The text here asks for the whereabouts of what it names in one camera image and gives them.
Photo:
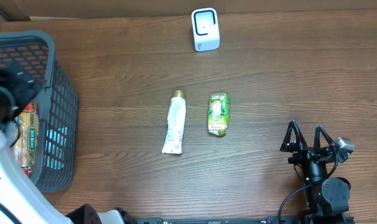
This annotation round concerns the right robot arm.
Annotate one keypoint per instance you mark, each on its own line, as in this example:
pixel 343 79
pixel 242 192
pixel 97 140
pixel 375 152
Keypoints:
pixel 327 196

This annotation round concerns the grey plastic basket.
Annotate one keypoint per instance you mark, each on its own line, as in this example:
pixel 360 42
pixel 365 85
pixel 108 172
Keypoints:
pixel 34 52

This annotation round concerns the teal snack packet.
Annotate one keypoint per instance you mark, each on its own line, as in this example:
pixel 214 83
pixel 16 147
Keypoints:
pixel 56 148

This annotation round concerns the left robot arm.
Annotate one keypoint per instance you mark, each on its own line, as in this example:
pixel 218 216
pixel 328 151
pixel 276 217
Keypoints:
pixel 20 199

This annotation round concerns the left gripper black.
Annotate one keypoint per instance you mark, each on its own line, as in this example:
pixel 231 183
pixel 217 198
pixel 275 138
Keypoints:
pixel 24 88

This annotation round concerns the white tube gold cap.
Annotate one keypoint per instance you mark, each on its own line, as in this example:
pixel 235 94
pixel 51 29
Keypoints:
pixel 175 123

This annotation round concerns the spaghetti packet red ends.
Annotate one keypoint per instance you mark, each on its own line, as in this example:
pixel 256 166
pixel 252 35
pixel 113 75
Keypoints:
pixel 27 133

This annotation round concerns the white barcode scanner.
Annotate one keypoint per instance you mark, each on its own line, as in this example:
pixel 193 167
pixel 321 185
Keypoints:
pixel 206 34

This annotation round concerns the green drink carton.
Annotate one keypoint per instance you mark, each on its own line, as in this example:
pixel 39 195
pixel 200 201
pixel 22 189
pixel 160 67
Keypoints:
pixel 218 114

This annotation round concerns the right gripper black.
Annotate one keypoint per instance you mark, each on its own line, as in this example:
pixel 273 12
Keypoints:
pixel 312 152

